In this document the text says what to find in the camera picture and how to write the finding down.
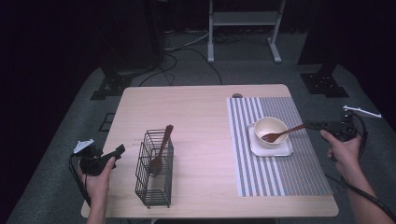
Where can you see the black stand base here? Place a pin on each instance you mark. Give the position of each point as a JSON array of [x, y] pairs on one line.
[[112, 85], [323, 84]]

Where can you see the white metal stand frame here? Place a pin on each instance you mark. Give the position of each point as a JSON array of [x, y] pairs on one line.
[[243, 18]]

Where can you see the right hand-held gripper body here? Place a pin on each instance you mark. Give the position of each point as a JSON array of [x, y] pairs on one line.
[[342, 129]]

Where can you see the person's right hand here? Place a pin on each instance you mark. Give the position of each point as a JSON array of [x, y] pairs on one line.
[[345, 152]]

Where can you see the black rectangular floor frame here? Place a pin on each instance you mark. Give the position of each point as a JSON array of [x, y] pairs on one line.
[[102, 122]]

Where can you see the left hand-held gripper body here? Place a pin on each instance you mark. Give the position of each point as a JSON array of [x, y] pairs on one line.
[[90, 163]]

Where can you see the grey striped placemat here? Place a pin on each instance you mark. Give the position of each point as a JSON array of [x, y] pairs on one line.
[[280, 174]]

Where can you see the cream bowl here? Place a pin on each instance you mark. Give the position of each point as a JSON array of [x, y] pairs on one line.
[[267, 125]]

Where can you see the white square plate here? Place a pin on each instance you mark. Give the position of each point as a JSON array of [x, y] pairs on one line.
[[280, 151]]

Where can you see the person's left hand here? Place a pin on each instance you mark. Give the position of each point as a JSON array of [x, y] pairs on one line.
[[98, 183]]

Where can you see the brown wooden spoon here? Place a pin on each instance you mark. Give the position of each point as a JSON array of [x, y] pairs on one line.
[[155, 166]]

